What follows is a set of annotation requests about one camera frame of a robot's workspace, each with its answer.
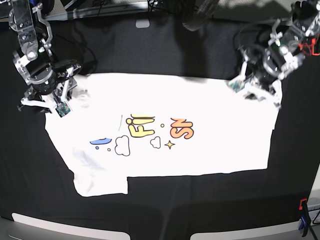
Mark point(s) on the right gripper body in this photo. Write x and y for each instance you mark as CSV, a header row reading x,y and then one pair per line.
x,y
51,87

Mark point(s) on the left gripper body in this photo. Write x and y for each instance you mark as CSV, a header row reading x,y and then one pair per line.
x,y
271,93

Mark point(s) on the white printed t-shirt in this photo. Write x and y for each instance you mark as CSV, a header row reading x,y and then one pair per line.
x,y
123,126

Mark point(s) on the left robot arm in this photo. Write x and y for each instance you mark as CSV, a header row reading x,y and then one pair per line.
x,y
265,66

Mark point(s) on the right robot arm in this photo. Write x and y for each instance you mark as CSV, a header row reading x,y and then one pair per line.
x,y
35,37

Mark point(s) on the red black clamp far right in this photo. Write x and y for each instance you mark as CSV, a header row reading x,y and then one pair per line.
x,y
310,46

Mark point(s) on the black table cloth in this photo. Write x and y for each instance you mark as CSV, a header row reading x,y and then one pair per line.
x,y
35,182

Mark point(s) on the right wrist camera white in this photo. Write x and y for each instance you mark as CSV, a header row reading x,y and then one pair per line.
x,y
62,109

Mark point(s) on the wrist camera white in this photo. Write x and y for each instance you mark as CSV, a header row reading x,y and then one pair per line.
x,y
62,109
237,84

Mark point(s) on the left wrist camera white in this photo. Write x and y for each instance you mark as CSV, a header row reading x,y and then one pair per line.
x,y
237,84

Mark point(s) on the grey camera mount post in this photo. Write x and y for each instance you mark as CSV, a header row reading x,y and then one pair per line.
x,y
142,22

